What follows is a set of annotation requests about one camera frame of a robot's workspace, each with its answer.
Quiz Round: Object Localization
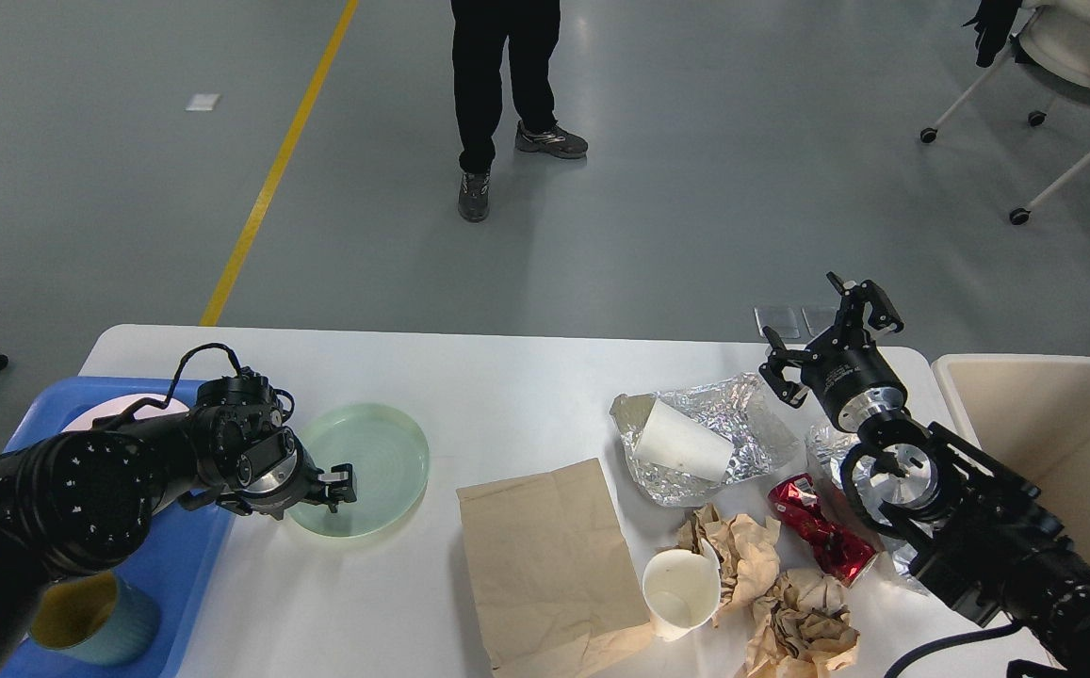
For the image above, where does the crumpled foil right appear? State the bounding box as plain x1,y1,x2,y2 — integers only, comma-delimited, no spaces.
806,420,929,596

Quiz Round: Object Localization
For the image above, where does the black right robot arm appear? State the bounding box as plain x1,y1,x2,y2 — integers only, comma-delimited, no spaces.
759,273,1090,677

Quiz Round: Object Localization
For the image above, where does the crumpled brown paper lower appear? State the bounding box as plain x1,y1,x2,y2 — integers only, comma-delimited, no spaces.
737,568,860,677

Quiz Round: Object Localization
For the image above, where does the crumpled aluminium foil sheet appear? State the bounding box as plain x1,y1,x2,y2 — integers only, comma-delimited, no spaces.
610,372,803,508

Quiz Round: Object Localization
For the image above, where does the person in black trousers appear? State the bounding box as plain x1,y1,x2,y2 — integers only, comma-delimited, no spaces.
450,1,589,223

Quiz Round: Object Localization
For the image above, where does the brown paper bag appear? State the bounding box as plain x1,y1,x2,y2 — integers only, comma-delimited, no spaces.
457,459,654,677

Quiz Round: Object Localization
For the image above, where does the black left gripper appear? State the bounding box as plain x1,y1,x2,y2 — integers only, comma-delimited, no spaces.
177,429,358,518

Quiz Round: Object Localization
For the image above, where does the red snack wrapper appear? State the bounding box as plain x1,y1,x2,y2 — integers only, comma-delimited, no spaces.
767,474,877,588

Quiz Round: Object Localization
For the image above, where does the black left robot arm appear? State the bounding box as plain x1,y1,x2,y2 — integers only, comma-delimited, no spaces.
0,344,358,669

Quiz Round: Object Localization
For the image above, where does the crumpled brown paper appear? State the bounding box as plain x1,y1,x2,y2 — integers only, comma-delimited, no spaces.
676,505,782,627
737,568,860,677

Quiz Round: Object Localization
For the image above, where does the crumpled brown paper upper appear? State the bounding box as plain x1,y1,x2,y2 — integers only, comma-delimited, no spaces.
676,505,782,627

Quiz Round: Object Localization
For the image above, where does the blue plastic tray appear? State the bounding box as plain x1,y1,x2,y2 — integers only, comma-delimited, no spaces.
1,377,232,677

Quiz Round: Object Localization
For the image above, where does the white paper cup lying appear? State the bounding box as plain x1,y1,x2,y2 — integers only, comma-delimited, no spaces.
632,399,735,482

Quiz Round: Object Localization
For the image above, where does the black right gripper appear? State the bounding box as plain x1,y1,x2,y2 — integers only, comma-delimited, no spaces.
756,273,910,433

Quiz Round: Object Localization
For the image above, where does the beige plastic bin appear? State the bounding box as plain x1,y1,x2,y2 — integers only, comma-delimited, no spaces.
932,353,1090,565

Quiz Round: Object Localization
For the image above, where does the white paper cup upright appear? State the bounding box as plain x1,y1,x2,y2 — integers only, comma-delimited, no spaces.
641,548,720,642

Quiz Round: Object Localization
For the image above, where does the dark teal mug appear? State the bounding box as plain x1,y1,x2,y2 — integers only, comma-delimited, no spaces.
27,572,161,667

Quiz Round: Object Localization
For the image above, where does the black garment on chair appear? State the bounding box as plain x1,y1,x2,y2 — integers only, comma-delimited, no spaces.
961,0,1024,69

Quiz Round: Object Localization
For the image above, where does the white rolling chair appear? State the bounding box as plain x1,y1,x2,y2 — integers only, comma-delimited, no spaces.
918,1,1090,226

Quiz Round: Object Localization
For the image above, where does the light green plate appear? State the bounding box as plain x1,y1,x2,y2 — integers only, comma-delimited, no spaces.
284,403,429,538

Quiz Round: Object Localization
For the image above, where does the pink plate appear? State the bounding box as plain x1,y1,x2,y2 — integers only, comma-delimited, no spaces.
62,392,187,432

